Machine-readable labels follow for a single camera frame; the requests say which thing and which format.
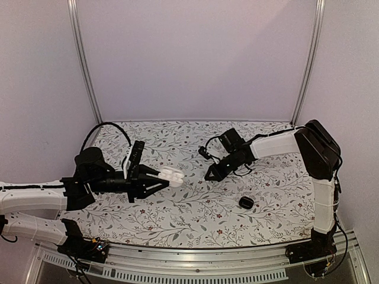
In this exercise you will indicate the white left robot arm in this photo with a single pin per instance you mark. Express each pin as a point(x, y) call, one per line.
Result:
point(92, 177)

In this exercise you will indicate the aluminium frame post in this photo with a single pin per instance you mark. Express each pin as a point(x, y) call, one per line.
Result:
point(83, 63)
point(315, 38)

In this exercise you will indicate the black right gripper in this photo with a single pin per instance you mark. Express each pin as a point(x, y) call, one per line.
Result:
point(219, 176)

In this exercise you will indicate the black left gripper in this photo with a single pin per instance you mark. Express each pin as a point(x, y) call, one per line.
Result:
point(137, 187)

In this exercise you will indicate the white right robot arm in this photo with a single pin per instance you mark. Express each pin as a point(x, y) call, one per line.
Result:
point(320, 153)

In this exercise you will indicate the right aluminium frame post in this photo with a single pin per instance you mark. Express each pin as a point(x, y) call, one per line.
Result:
point(315, 38)

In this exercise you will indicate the floral patterned table mat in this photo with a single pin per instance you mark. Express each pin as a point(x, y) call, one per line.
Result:
point(206, 214)

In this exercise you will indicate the white earbud charging case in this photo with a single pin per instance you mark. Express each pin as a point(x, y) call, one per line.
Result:
point(174, 176)

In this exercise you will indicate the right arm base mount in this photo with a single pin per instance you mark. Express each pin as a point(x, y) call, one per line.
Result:
point(320, 245)

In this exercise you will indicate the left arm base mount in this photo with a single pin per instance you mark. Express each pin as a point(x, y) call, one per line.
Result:
point(78, 247)

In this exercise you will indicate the front aluminium rail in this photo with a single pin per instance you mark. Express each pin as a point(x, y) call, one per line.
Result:
point(260, 264)

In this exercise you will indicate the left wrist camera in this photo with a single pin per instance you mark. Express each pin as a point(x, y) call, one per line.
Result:
point(130, 164)

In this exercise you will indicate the left aluminium frame post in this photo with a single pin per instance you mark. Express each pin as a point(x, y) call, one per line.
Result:
point(83, 63)

